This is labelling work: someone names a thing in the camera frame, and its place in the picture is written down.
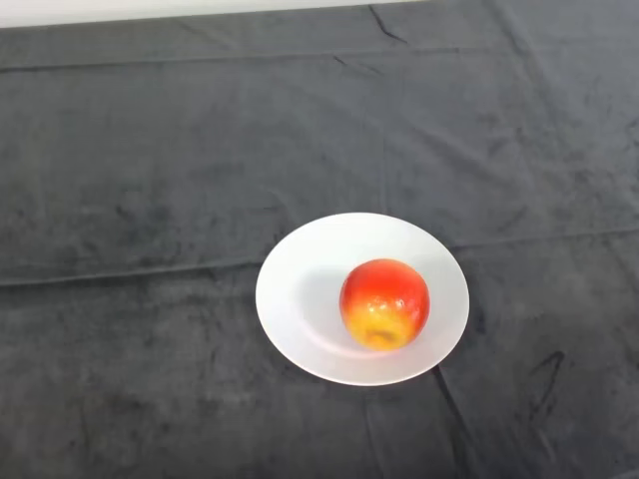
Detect white round plate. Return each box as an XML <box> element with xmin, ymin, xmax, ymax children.
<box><xmin>255</xmin><ymin>212</ymin><xmax>470</xmax><ymax>387</ymax></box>

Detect black cloth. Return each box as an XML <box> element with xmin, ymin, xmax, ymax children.
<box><xmin>0</xmin><ymin>0</ymin><xmax>639</xmax><ymax>479</ymax></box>

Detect red yellow apple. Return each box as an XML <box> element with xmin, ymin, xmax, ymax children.
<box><xmin>338</xmin><ymin>257</ymin><xmax>431</xmax><ymax>352</ymax></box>

